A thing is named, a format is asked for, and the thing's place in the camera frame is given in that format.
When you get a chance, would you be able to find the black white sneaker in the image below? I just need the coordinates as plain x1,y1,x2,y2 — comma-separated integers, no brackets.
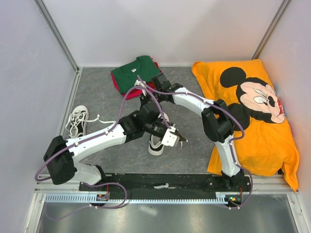
65,105,116,139
148,112,183,156

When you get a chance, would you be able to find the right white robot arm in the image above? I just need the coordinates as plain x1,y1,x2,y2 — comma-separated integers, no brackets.
135,73,244,191

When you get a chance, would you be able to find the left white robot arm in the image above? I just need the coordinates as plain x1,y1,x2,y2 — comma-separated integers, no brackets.
43,103,186,191

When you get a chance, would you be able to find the pink folded t-shirt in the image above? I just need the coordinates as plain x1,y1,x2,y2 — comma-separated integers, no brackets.
111,73,142,100

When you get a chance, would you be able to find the green folded t-shirt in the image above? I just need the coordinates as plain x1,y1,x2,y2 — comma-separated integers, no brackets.
111,55,160,94

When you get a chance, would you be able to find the orange Mickey Mouse pillow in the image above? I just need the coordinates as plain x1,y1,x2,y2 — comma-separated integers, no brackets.
192,59,299,191

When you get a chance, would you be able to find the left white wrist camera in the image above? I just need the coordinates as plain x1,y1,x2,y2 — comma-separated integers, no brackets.
161,127,179,147

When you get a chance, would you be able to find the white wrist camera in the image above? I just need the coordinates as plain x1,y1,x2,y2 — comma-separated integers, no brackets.
134,79,148,96
161,127,179,147

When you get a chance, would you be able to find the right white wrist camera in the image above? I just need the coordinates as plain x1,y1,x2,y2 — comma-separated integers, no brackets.
134,79,148,96

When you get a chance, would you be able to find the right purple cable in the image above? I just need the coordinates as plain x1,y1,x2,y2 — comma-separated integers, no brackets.
137,75,255,211

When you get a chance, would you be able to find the purple cable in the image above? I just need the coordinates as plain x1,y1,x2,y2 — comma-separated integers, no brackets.
35,86,175,220
137,75,255,211

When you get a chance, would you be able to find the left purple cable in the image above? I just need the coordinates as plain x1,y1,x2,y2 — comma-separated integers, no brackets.
35,86,175,220

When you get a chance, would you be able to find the grey slotted cable duct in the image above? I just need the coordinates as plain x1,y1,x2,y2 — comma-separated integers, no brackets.
46,192,240,204

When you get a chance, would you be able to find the front aluminium rail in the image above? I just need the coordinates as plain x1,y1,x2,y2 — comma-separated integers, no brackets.
35,174,299,195

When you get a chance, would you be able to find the right aluminium frame post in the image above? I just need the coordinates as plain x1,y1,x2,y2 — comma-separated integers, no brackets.
251,0,292,60

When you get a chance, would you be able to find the aluminium frame post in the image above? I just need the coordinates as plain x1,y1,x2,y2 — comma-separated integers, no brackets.
251,0,292,60
34,0,80,73

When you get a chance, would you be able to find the left aluminium frame post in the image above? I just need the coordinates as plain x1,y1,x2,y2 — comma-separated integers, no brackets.
34,0,80,73

